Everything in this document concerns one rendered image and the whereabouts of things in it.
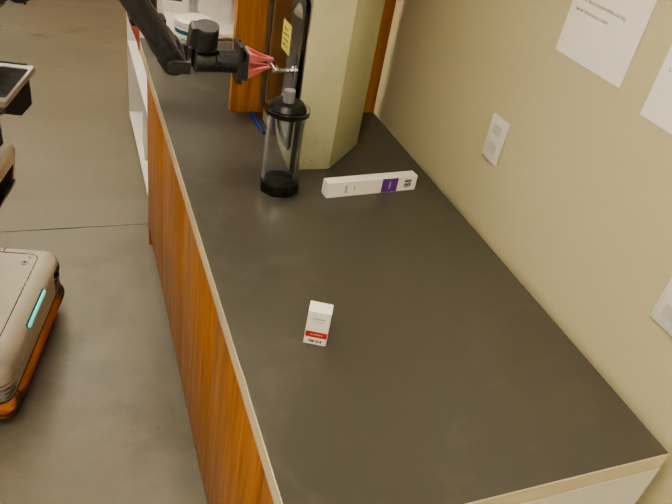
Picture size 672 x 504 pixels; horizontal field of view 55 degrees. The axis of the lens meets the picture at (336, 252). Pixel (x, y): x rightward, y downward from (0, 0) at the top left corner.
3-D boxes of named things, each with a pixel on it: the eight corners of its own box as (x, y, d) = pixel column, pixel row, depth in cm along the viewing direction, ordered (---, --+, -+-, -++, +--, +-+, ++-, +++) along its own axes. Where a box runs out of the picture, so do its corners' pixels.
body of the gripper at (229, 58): (247, 46, 160) (217, 45, 158) (244, 85, 166) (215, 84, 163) (241, 37, 165) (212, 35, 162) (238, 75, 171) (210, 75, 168)
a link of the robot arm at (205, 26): (164, 52, 163) (167, 73, 158) (166, 11, 154) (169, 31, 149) (212, 55, 167) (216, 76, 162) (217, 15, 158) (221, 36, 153)
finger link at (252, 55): (278, 55, 164) (241, 54, 161) (275, 82, 168) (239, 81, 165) (271, 45, 169) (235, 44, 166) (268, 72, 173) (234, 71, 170)
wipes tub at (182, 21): (207, 54, 238) (209, 13, 229) (214, 68, 228) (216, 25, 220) (171, 53, 233) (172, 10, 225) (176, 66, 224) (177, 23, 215)
